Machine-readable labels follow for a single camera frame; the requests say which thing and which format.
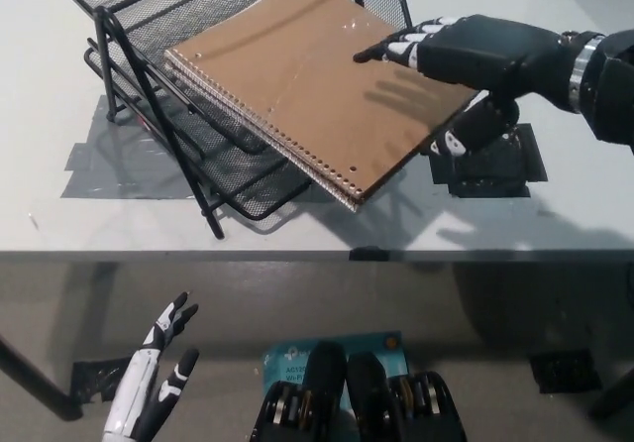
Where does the black mesh file tray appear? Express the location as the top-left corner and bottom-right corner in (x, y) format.
(51, 0), (412, 240)

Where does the black floor tape patch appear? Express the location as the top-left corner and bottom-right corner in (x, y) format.
(528, 352), (605, 394)
(70, 357), (135, 407)

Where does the small black tape strip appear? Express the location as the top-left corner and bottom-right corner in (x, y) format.
(348, 246), (389, 264)

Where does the grey tape patch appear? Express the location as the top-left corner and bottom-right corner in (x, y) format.
(58, 95), (318, 200)

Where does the black table leg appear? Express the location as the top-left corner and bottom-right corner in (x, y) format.
(0, 332), (83, 423)
(588, 376), (634, 421)

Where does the teal router box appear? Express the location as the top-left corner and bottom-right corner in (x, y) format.
(261, 331), (408, 403)

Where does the brown spiral notebook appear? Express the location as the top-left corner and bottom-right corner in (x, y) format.
(163, 0), (485, 212)

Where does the large black tape patch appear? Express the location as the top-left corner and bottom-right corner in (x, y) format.
(425, 122), (549, 199)

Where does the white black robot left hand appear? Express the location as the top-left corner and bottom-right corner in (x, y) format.
(101, 290), (201, 442)

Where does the black robot left body block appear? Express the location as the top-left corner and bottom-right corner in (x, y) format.
(252, 341), (348, 442)

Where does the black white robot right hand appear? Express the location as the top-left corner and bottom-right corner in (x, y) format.
(352, 14), (580, 160)

